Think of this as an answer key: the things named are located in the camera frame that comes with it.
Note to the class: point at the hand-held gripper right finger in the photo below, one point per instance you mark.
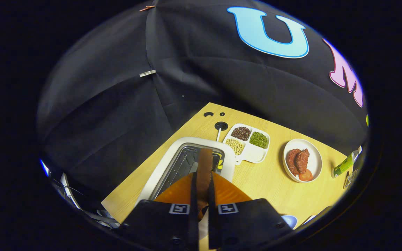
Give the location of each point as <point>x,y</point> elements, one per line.
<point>213,223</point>

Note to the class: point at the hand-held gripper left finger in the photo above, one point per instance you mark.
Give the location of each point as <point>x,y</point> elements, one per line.
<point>194,223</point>

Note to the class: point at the brown toast slice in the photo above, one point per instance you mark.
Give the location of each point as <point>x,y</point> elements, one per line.
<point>204,167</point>

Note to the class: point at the white toaster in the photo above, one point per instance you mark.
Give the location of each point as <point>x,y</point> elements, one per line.
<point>161,170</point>

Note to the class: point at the blue plate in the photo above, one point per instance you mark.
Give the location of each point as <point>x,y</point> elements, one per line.
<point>289,220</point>

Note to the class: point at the white divided bean dish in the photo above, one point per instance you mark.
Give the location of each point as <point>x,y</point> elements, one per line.
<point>253,155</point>

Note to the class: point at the brown meat piece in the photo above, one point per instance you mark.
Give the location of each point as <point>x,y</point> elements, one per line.
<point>291,160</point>
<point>303,160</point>

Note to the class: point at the red tomato slice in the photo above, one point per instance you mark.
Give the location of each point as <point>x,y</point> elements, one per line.
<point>306,175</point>

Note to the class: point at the round white meat plate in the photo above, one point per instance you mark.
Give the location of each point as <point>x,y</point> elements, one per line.
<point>314,157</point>

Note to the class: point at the green label drink bottle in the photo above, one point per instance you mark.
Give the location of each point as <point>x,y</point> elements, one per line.
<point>342,167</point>

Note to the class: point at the black backdrop cloth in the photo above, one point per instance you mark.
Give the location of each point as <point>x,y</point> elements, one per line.
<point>117,104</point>

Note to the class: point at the silver clip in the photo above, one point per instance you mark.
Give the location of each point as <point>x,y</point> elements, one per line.
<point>147,73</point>

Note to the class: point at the copper clip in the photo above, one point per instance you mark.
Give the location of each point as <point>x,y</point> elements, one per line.
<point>147,8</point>

